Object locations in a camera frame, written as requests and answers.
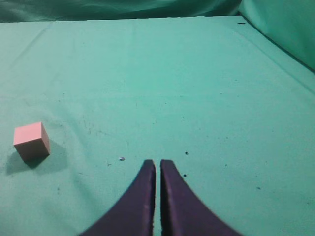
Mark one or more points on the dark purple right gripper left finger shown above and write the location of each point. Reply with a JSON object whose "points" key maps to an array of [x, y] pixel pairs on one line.
{"points": [[133, 213]]}

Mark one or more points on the pink cube block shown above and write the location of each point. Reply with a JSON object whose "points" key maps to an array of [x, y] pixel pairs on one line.
{"points": [[31, 141]]}

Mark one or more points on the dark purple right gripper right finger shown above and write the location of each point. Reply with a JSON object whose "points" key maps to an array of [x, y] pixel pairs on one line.
{"points": [[182, 212]]}

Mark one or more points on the green table cloth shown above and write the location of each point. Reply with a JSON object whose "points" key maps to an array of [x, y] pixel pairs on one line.
{"points": [[233, 111]]}

